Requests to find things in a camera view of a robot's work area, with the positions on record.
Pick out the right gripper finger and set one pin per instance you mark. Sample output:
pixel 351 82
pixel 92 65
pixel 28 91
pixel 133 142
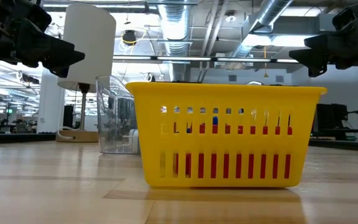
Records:
pixel 317 49
pixel 315 71

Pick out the black hanging ceiling device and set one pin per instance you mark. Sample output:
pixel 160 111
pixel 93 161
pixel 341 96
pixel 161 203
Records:
pixel 130 36

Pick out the blue rectangular box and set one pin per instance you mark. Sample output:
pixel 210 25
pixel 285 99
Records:
pixel 215 120

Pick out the small red box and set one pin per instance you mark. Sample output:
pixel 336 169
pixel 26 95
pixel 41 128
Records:
pixel 200 165

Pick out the long ceiling light bar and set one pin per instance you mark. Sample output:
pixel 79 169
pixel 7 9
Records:
pixel 197 58

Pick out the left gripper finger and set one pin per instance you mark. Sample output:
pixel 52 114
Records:
pixel 48 51
pixel 61 73

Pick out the black background machine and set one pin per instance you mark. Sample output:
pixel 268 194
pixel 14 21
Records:
pixel 331 119

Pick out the yellow plastic basket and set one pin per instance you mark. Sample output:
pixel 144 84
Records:
pixel 228 96

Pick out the silver spiral air duct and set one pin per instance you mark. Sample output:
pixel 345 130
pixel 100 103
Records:
pixel 174 31
pixel 269 12

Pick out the clear plastic container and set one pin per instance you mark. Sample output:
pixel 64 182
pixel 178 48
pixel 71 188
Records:
pixel 117 124

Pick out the black background speaker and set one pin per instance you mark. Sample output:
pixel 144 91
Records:
pixel 68 116

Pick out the white cylindrical cup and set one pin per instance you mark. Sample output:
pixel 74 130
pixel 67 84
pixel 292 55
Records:
pixel 89 46

